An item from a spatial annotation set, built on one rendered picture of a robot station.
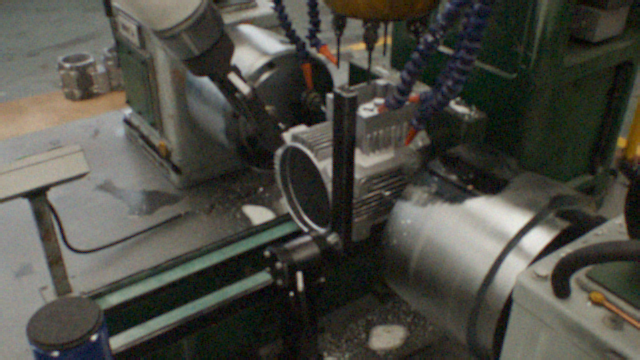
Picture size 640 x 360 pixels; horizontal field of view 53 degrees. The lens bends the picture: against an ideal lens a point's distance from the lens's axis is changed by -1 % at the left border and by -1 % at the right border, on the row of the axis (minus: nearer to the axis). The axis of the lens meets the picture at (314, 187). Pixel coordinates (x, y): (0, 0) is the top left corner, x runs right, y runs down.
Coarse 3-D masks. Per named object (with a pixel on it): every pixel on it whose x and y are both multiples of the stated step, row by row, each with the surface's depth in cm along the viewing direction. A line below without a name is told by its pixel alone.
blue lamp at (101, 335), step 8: (104, 320) 54; (104, 328) 53; (96, 336) 52; (104, 336) 53; (88, 344) 51; (96, 344) 52; (104, 344) 53; (32, 352) 52; (40, 352) 50; (48, 352) 50; (56, 352) 50; (64, 352) 50; (72, 352) 50; (80, 352) 51; (88, 352) 51; (96, 352) 52; (104, 352) 53; (112, 352) 56
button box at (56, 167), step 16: (80, 144) 104; (16, 160) 99; (32, 160) 100; (48, 160) 101; (64, 160) 102; (80, 160) 104; (0, 176) 98; (16, 176) 99; (32, 176) 100; (48, 176) 101; (64, 176) 102; (80, 176) 105; (0, 192) 98; (16, 192) 99
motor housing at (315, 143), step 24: (288, 144) 105; (312, 144) 99; (288, 168) 111; (312, 168) 114; (384, 168) 101; (288, 192) 112; (312, 192) 114; (312, 216) 111; (360, 216) 102; (384, 216) 106
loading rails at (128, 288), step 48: (240, 240) 110; (96, 288) 98; (144, 288) 100; (192, 288) 104; (240, 288) 100; (336, 288) 110; (384, 288) 114; (144, 336) 90; (192, 336) 94; (240, 336) 101
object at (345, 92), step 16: (336, 96) 82; (352, 96) 81; (336, 112) 83; (352, 112) 82; (336, 128) 84; (352, 128) 83; (336, 144) 85; (352, 144) 85; (336, 160) 87; (352, 160) 86; (336, 176) 88; (352, 176) 87; (336, 192) 89; (352, 192) 89; (336, 208) 91; (352, 208) 90; (336, 224) 92; (352, 224) 92; (336, 240) 93
